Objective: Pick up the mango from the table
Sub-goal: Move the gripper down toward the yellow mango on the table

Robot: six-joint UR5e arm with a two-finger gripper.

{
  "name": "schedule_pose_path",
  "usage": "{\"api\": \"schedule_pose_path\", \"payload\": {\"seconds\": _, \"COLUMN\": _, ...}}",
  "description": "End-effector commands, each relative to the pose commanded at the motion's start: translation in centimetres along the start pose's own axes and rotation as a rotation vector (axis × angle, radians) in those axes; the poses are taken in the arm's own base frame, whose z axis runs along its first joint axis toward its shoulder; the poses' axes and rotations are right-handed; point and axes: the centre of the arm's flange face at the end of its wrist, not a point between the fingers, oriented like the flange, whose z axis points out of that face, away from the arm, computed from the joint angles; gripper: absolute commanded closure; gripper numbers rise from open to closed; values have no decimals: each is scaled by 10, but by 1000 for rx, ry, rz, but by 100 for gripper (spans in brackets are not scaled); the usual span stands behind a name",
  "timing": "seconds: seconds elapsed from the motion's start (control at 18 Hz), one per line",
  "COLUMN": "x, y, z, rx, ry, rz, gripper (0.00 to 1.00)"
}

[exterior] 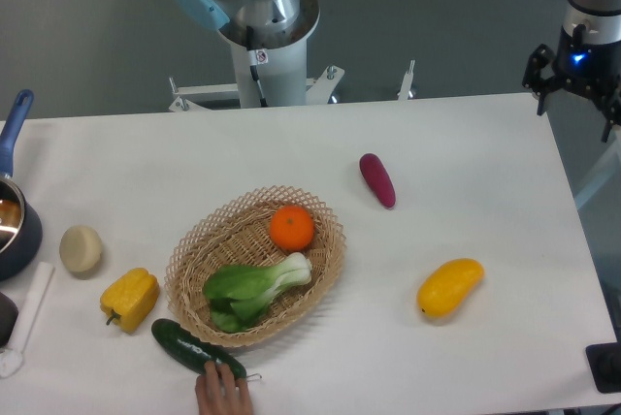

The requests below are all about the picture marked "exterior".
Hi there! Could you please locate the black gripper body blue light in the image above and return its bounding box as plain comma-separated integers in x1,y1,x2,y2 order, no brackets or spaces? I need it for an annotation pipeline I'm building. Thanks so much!
551,7,620,97

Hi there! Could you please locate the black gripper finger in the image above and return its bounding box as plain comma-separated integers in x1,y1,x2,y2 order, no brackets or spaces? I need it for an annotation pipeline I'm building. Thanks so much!
522,44,555,116
590,85,620,143

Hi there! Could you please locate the yellow mango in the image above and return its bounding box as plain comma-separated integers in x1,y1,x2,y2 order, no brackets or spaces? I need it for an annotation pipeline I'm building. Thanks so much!
416,258,485,319

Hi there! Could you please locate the woven wicker basket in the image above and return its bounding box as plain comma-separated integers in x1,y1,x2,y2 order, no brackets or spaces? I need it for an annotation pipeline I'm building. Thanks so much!
164,186,346,348

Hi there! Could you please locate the dark green cucumber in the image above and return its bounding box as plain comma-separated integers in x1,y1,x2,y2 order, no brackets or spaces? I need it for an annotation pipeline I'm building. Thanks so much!
151,318,261,379

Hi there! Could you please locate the bare human hand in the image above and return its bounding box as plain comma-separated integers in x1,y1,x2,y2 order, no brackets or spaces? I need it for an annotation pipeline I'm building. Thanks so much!
195,361,254,415

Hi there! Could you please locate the purple sweet potato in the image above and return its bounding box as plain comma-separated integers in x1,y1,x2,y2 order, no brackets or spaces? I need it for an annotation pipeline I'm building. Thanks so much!
359,153,396,209

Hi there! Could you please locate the black device right edge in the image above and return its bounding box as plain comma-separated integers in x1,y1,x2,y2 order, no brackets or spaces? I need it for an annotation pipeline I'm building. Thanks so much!
585,342,621,394

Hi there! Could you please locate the orange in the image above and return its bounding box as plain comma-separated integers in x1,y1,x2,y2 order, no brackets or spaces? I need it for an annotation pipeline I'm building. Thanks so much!
269,205,314,251

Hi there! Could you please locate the green bok choy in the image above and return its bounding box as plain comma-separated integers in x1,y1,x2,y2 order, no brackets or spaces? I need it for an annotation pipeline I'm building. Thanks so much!
202,252,312,334

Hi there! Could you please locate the yellow bell pepper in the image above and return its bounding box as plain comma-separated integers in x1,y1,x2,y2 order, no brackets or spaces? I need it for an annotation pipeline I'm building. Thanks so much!
100,268,159,334

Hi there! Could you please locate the dark grey object left edge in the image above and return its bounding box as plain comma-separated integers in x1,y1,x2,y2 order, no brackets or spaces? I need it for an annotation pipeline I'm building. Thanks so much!
0,293,18,347

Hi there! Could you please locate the white folded cloth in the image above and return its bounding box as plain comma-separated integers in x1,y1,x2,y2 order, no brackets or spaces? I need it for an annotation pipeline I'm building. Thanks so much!
1,262,54,379

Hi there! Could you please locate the white metal frame right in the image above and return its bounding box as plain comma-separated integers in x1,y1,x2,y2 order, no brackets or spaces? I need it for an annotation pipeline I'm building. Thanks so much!
573,141,620,210

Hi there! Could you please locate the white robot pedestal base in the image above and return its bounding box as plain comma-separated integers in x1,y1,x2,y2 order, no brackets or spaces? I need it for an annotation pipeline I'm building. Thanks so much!
167,39,417,113

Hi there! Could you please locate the blue saucepan with handle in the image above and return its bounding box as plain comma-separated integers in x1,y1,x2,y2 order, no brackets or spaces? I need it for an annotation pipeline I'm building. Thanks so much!
1,89,43,281

